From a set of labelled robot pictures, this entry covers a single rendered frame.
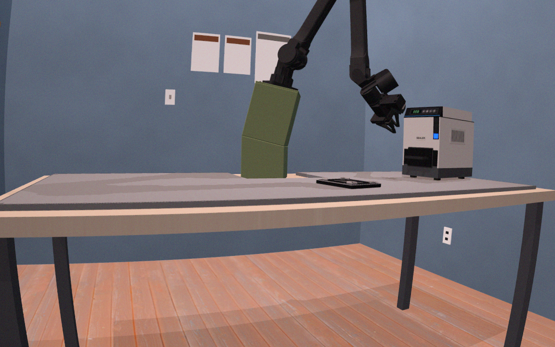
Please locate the white benchtop heat sealer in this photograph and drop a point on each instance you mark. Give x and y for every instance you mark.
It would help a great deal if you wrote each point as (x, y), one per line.
(438, 142)

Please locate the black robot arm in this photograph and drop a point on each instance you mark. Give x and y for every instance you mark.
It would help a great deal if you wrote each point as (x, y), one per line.
(293, 56)

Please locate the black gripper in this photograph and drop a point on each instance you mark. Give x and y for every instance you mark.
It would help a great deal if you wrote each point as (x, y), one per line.
(384, 121)

